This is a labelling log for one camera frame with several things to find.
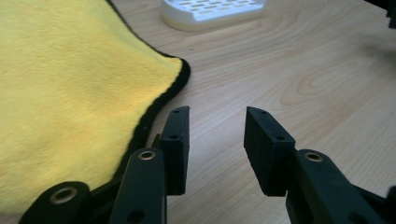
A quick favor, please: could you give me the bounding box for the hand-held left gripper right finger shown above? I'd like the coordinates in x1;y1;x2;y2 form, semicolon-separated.
243;105;297;198

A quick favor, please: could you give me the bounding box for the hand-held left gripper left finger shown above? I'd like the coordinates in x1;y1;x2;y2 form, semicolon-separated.
151;105;191;197

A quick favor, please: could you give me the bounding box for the yellow towel with black edge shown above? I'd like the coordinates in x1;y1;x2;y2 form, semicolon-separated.
0;0;191;217

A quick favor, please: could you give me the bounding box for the white slotted soap dish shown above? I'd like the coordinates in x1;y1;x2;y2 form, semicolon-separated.
160;0;268;33

